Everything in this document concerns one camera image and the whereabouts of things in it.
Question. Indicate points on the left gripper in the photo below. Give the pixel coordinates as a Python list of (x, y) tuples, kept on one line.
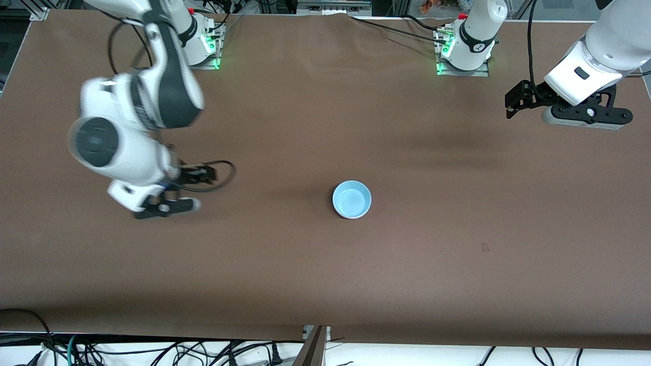
[(530, 93)]

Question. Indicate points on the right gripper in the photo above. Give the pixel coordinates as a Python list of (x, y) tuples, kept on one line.
[(187, 176)]

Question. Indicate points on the light blue bowl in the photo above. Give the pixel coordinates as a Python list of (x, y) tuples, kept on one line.
[(352, 200)]

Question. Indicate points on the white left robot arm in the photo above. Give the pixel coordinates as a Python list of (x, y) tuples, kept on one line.
[(478, 30)]

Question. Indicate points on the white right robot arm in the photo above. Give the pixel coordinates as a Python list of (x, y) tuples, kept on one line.
[(152, 86)]

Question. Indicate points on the brown table cover cloth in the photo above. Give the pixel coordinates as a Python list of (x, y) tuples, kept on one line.
[(305, 127)]

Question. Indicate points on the orange object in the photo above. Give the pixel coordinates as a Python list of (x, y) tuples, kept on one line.
[(432, 5)]

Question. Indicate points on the black power plug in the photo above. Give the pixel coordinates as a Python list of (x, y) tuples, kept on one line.
[(275, 353)]

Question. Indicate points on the white power strip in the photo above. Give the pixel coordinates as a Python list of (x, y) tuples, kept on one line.
[(333, 5)]

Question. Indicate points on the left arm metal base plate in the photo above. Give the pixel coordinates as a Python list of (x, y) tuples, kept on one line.
[(478, 72)]

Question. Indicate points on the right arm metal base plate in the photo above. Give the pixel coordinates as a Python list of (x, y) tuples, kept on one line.
[(216, 63)]

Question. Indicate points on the aluminium frame profile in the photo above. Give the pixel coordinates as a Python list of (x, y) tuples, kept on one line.
[(313, 348)]

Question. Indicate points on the aluminium corner bracket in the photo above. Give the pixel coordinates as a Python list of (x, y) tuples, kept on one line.
[(39, 13)]

